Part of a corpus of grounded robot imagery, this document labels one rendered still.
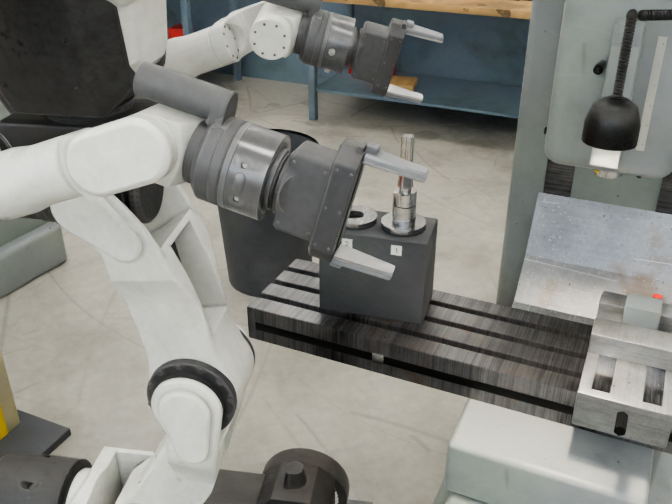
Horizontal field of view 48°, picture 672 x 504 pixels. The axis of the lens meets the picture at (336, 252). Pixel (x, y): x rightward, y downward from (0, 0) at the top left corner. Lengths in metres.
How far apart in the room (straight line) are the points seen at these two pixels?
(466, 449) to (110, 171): 0.88
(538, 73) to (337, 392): 1.51
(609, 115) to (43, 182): 0.69
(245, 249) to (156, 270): 2.16
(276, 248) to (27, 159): 2.43
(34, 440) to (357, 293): 1.51
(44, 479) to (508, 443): 0.84
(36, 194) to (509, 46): 5.06
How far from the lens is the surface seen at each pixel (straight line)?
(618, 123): 1.06
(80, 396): 2.93
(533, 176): 1.78
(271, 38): 1.20
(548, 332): 1.58
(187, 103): 0.74
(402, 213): 1.48
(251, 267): 3.27
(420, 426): 2.68
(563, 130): 1.24
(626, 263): 1.77
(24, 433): 2.79
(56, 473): 1.53
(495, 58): 5.75
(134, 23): 0.98
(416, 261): 1.48
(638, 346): 1.40
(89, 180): 0.76
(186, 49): 1.27
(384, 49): 1.23
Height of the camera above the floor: 1.77
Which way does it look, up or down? 29 degrees down
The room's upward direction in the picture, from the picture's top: straight up
